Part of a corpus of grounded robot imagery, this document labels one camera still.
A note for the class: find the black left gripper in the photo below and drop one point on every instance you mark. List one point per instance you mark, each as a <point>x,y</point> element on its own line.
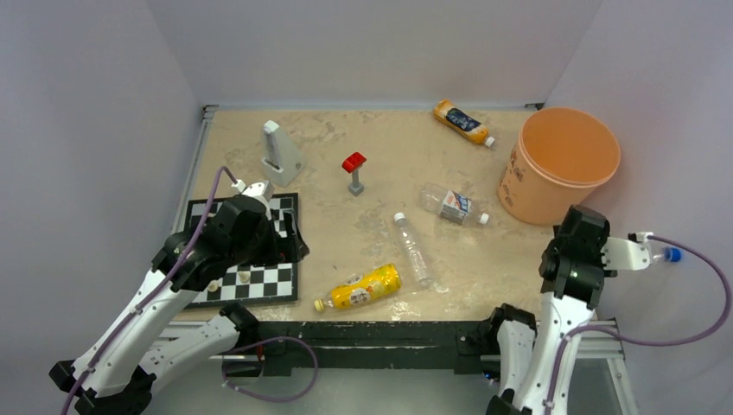
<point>274,254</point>

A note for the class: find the blue cap pepsi bottle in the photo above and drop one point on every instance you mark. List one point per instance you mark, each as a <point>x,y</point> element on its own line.
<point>668,254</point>

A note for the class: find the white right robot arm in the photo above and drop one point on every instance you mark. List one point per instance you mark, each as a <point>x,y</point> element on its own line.
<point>538,355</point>

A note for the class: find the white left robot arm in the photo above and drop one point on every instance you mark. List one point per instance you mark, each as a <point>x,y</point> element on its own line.
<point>123,370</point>

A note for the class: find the orange plastic bin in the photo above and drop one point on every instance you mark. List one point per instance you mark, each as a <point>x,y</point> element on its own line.
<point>562,155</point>

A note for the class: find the black white chessboard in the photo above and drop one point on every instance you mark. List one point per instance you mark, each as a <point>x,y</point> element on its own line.
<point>268,283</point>

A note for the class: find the yellow juice bottle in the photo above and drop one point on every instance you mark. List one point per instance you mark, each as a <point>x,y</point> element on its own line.
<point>361,289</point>

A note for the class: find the white metronome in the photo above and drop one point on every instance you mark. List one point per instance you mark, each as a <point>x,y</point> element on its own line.
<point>282,161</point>

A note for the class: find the red grey toy stand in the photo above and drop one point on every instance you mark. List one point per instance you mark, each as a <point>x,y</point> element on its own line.
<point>352,165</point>

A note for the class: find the clear empty plastic bottle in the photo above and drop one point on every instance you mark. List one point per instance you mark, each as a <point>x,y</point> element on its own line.
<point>412,249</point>

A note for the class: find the clear bottle white label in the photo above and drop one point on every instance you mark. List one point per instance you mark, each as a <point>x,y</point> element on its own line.
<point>453,206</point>

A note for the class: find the orange bottle blue label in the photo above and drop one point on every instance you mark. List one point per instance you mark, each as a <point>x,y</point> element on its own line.
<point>459,121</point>

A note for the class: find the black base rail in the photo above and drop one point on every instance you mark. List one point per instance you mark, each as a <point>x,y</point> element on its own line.
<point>463,347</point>

